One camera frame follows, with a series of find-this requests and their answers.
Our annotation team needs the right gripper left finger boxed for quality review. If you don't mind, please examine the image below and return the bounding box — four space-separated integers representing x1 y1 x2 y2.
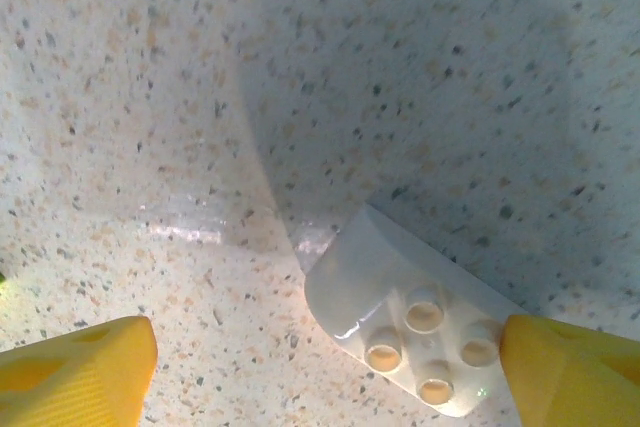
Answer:
0 315 159 427

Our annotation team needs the white curved lego brick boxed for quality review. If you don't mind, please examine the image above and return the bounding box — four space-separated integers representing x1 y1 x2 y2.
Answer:
303 204 531 419

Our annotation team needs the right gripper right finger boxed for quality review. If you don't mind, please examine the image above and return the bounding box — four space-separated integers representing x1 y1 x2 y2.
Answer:
499 314 640 427

